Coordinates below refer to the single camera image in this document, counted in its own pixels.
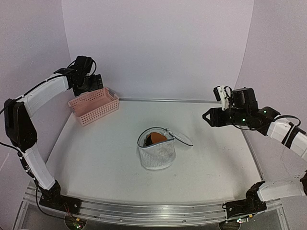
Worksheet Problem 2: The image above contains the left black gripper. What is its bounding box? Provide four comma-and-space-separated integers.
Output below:
73, 74, 104, 96

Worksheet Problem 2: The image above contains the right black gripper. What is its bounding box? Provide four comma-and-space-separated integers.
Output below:
203, 107, 249, 128

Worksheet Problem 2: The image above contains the pink plastic basket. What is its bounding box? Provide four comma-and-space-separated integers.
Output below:
68, 87, 119, 126

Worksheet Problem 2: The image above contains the orange black bra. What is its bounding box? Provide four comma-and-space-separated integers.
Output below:
143, 132, 167, 147

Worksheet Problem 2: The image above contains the white mesh laundry bag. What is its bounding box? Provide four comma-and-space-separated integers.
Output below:
137, 127, 193, 171

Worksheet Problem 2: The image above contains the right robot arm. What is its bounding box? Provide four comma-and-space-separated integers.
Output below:
202, 85, 307, 212

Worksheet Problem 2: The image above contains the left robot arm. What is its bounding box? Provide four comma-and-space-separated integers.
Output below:
1, 56, 103, 191

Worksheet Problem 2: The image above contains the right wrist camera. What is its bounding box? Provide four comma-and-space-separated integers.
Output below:
213, 85, 232, 111

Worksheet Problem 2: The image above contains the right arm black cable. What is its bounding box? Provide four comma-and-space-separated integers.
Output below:
273, 115, 302, 127

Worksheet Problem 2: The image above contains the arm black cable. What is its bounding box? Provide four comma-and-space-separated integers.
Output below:
273, 115, 302, 127
0, 141, 27, 173

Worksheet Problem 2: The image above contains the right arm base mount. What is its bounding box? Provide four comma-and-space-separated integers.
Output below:
222, 181, 267, 219

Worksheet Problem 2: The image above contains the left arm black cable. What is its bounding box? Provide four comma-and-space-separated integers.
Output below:
0, 141, 27, 173

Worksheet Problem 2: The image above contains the aluminium front rail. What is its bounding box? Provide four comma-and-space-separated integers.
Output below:
14, 196, 288, 230

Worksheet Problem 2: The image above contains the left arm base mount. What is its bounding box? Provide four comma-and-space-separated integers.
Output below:
38, 180, 81, 214

